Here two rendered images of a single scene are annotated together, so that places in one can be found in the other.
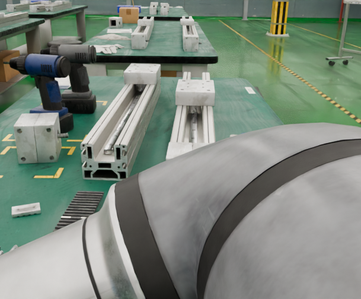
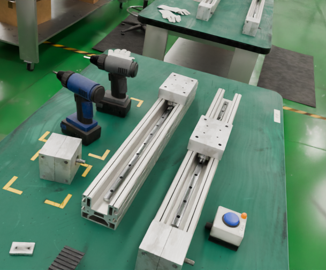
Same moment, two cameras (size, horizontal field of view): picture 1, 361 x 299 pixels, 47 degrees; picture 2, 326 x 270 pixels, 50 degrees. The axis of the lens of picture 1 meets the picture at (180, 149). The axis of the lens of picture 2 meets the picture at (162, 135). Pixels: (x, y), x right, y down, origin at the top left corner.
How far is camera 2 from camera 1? 43 cm
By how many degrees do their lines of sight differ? 16
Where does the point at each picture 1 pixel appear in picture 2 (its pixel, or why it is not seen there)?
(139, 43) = (204, 14)
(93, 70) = (157, 32)
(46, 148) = (62, 173)
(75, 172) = (78, 205)
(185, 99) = (196, 147)
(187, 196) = not seen: outside the picture
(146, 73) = (178, 95)
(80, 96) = (116, 102)
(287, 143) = not seen: outside the picture
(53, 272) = not seen: outside the picture
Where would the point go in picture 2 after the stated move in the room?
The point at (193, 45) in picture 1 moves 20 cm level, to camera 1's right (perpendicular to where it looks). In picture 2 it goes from (251, 30) to (281, 38)
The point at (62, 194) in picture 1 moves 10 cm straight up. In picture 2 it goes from (57, 233) to (57, 205)
